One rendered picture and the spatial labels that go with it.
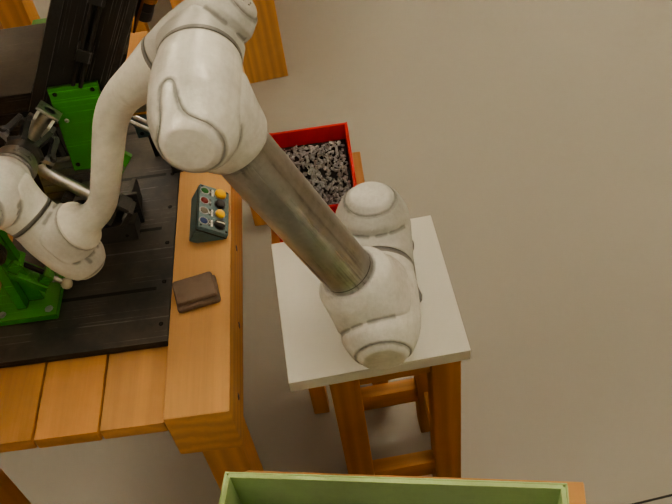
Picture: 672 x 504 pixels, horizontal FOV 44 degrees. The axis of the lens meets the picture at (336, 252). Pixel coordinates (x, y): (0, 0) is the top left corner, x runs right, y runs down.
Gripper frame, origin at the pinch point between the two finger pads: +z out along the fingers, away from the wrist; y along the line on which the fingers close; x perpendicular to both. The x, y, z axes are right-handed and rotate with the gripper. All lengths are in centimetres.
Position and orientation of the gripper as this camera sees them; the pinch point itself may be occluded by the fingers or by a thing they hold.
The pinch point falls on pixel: (42, 122)
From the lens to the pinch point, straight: 199.8
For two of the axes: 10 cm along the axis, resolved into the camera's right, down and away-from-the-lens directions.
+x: -6.3, 6.7, 4.0
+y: -7.8, -5.1, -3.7
